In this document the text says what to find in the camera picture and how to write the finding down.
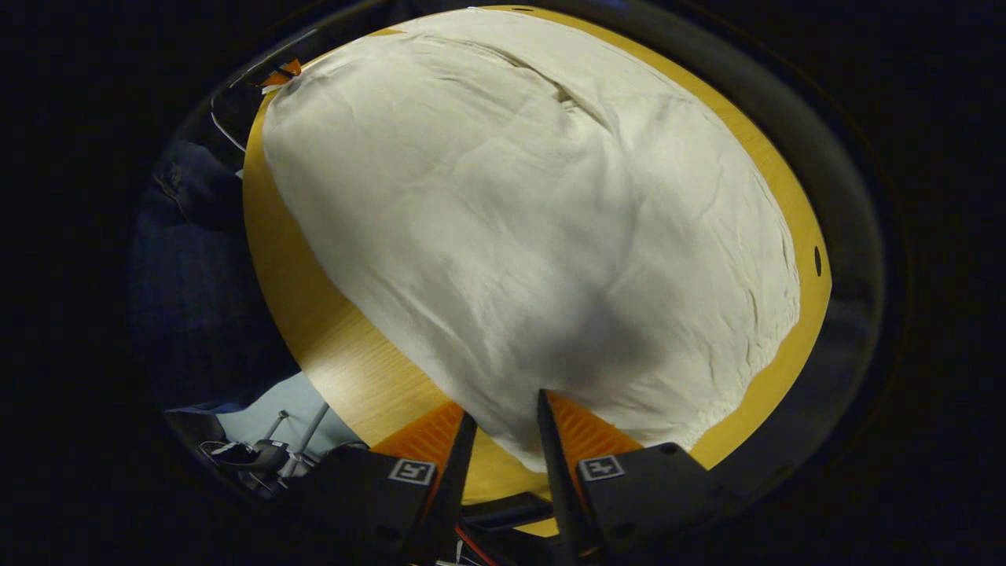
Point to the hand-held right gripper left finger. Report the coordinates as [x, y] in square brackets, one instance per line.
[456, 479]

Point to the person's dark blue trousers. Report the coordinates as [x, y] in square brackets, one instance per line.
[196, 299]

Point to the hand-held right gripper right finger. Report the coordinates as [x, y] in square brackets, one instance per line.
[554, 487]

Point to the grey office chair base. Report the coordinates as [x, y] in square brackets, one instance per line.
[263, 454]

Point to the white jeans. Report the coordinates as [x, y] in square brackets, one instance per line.
[511, 236]

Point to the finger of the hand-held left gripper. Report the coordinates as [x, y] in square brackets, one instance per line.
[281, 77]

